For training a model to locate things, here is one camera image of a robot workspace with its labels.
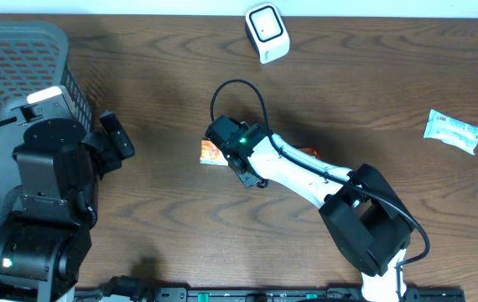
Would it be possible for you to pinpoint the orange tissue packet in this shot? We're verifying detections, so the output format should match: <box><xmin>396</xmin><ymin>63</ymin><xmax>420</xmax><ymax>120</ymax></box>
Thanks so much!
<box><xmin>200</xmin><ymin>140</ymin><xmax>228</xmax><ymax>166</ymax></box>

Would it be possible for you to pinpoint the red Top chocolate bar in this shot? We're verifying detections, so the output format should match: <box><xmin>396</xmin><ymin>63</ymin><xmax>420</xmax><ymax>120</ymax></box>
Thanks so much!
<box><xmin>299</xmin><ymin>148</ymin><xmax>320</xmax><ymax>159</ymax></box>

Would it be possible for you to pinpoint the teal snack packet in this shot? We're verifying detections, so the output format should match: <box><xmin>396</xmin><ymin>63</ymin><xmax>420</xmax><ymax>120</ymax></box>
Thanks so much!
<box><xmin>423</xmin><ymin>109</ymin><xmax>478</xmax><ymax>155</ymax></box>

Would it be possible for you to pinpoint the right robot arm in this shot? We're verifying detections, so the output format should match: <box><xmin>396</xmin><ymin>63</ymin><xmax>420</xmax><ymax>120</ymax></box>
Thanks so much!
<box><xmin>205</xmin><ymin>115</ymin><xmax>415</xmax><ymax>301</ymax></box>

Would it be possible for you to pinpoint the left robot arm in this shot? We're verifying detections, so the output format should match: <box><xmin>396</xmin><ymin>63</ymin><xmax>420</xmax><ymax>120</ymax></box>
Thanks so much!
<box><xmin>0</xmin><ymin>86</ymin><xmax>135</xmax><ymax>301</ymax></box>

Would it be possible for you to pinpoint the white barcode scanner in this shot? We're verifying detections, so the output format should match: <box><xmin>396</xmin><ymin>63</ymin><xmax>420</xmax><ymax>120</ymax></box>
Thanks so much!
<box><xmin>245</xmin><ymin>3</ymin><xmax>290</xmax><ymax>64</ymax></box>

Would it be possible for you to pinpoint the grey plastic mesh basket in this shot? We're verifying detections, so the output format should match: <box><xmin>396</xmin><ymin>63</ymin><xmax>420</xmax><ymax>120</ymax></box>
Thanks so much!
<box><xmin>0</xmin><ymin>21</ymin><xmax>94</xmax><ymax>210</ymax></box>

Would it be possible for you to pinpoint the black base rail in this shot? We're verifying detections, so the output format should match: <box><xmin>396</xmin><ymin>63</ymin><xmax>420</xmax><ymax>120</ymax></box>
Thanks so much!
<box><xmin>75</xmin><ymin>276</ymin><xmax>467</xmax><ymax>302</ymax></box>

